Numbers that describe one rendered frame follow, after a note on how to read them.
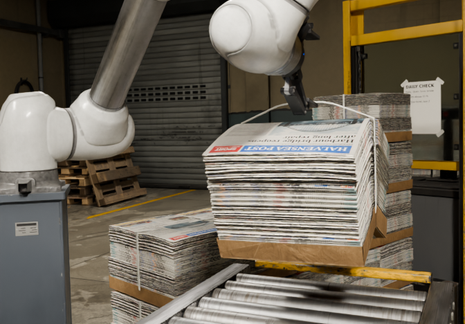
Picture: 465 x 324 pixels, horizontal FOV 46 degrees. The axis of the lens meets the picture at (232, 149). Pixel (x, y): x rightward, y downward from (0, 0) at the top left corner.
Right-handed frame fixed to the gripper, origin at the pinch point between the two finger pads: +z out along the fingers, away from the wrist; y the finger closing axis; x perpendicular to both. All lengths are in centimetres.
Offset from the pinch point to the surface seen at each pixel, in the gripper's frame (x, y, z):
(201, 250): -45, 49, 42
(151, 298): -60, 65, 37
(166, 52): -473, -153, 721
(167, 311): -23, 51, -16
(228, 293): -17, 49, 0
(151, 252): -60, 50, 36
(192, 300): -22, 50, -9
